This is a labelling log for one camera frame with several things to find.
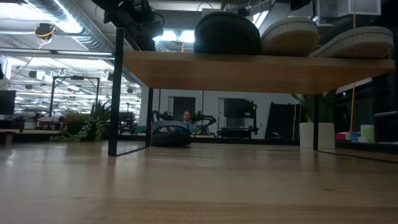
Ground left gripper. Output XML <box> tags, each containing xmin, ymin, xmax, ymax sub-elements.
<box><xmin>124</xmin><ymin>6</ymin><xmax>165</xmax><ymax>52</ymax></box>

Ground light grey slide sandal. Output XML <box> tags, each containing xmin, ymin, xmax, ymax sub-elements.
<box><xmin>308</xmin><ymin>26</ymin><xmax>395</xmax><ymax>60</ymax></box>
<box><xmin>260</xmin><ymin>17</ymin><xmax>320</xmax><ymax>58</ymax></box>

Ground black rubber slide sandal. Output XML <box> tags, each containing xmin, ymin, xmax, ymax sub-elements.
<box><xmin>150</xmin><ymin>120</ymin><xmax>193</xmax><ymax>147</ymax></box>
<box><xmin>193</xmin><ymin>11</ymin><xmax>262</xmax><ymax>55</ymax></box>

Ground wooden shelf with black frame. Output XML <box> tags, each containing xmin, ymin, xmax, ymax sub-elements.
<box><xmin>108</xmin><ymin>27</ymin><xmax>398</xmax><ymax>164</ymax></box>

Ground grey ceiling box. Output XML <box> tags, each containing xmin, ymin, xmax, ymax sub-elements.
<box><xmin>201</xmin><ymin>8</ymin><xmax>224</xmax><ymax>16</ymax></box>

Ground person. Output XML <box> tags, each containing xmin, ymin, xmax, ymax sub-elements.
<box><xmin>167</xmin><ymin>110</ymin><xmax>197</xmax><ymax>134</ymax></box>

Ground green succulent in dark pot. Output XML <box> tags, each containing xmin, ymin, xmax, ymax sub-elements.
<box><xmin>49</xmin><ymin>99</ymin><xmax>113</xmax><ymax>143</ymax></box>

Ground black ceiling device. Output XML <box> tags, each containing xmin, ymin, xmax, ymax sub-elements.
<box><xmin>34</xmin><ymin>22</ymin><xmax>57</xmax><ymax>41</ymax></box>

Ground black screen cart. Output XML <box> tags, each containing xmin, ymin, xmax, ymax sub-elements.
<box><xmin>217</xmin><ymin>97</ymin><xmax>258</xmax><ymax>138</ymax></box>

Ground black panel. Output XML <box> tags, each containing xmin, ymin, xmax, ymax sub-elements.
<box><xmin>266</xmin><ymin>101</ymin><xmax>302</xmax><ymax>138</ymax></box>

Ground teal plant in white pot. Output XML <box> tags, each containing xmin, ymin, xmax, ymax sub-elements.
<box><xmin>292</xmin><ymin>91</ymin><xmax>340</xmax><ymax>149</ymax></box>

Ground pale green box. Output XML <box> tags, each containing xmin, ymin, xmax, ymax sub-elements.
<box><xmin>360</xmin><ymin>124</ymin><xmax>376</xmax><ymax>144</ymax></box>

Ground dark low cabinet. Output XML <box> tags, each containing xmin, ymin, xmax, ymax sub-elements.
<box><xmin>374</xmin><ymin>111</ymin><xmax>398</xmax><ymax>144</ymax></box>

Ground black gantry frame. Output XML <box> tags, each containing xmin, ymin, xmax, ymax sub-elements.
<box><xmin>49</xmin><ymin>75</ymin><xmax>101</xmax><ymax>118</ymax></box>

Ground black aluminium table frame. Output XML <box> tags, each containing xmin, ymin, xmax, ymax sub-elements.
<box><xmin>0</xmin><ymin>129</ymin><xmax>398</xmax><ymax>154</ymax></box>

